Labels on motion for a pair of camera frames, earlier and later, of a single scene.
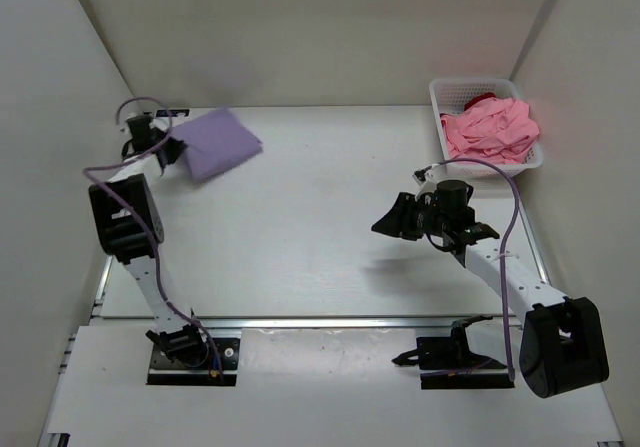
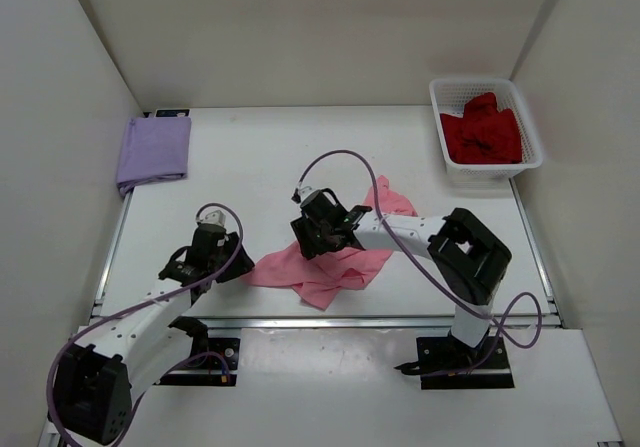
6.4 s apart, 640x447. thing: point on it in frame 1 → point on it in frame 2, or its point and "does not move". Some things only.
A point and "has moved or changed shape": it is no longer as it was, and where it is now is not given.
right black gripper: x=399 y=222 → x=312 y=247
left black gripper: x=179 y=149 → x=243 y=265
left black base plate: x=219 y=369 does not move
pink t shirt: x=495 y=130 → x=320 y=277
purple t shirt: x=217 y=142 has moved or changed shape
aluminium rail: x=312 y=322 does not move
